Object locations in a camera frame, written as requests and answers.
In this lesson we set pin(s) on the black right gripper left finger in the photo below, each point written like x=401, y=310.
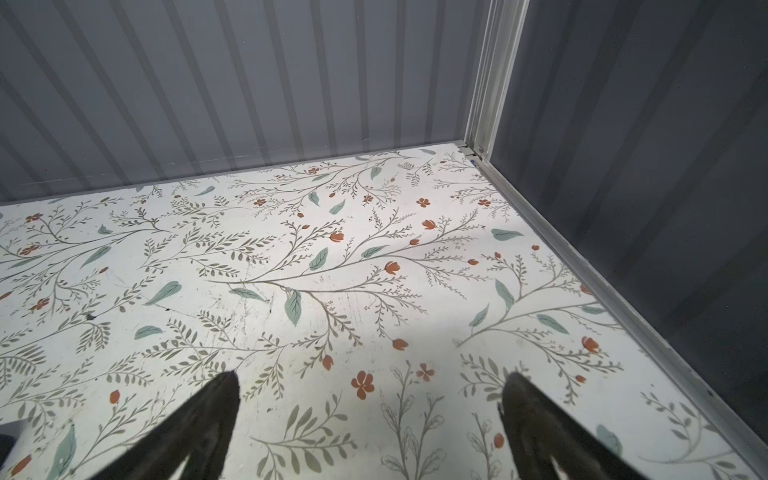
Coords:
x=194, y=439

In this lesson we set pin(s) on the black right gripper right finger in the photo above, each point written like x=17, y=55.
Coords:
x=545, y=441

